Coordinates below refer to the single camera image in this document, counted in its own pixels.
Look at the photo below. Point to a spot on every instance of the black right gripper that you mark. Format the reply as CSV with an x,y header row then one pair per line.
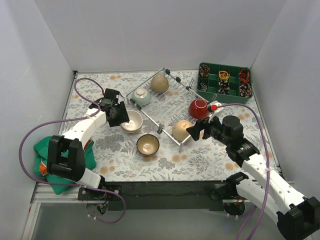
x,y
205,129

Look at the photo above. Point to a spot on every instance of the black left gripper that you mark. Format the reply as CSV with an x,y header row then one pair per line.
x,y
116,113

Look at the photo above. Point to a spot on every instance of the beige bowl bird motif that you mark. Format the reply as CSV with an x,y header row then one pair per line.
x,y
179,130

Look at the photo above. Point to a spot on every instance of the beige bowl white flower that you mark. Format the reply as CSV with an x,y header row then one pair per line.
x,y
135,116

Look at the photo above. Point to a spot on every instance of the beige floral bowl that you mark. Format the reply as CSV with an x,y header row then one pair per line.
x,y
131,127

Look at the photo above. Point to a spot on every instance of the olive beige plain bowl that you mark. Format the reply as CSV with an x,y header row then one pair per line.
x,y
159,84

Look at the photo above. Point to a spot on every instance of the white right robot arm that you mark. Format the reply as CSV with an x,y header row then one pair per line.
x,y
295,215

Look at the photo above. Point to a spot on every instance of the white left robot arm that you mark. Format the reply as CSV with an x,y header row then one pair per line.
x,y
66,155

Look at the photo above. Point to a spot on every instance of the silver metal dish rack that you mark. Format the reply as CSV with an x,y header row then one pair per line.
x,y
167,108

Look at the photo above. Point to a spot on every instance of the red ceramic bowl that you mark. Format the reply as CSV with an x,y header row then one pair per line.
x,y
198,109

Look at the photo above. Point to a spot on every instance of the pale green ribbed bowl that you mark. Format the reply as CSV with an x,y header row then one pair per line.
x,y
141,96

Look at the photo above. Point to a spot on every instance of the grey folded socks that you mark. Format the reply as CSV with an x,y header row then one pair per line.
x,y
203,87

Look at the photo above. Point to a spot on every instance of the black white floral rolled tie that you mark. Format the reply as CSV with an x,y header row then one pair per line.
x,y
224,87

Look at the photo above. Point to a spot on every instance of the green divided plastic box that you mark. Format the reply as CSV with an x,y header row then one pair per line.
x,y
212,83

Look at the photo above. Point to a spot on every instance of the dark yellow patterned rolled tie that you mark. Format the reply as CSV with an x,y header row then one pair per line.
x,y
204,71

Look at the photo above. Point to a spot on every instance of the black pink floral rolled tie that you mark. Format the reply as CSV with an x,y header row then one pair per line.
x,y
245,90

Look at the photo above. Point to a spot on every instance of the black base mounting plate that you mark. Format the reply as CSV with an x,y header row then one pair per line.
x,y
164,195

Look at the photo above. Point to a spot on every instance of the orange navy striped rolled tie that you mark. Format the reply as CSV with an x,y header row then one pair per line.
x,y
244,76

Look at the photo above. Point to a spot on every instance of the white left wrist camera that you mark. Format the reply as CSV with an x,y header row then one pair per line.
x,y
112,95

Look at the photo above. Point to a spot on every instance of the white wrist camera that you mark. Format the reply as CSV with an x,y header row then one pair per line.
x,y
214,109
112,95

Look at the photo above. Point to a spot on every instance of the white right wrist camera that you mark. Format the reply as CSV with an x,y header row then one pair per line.
x,y
214,109

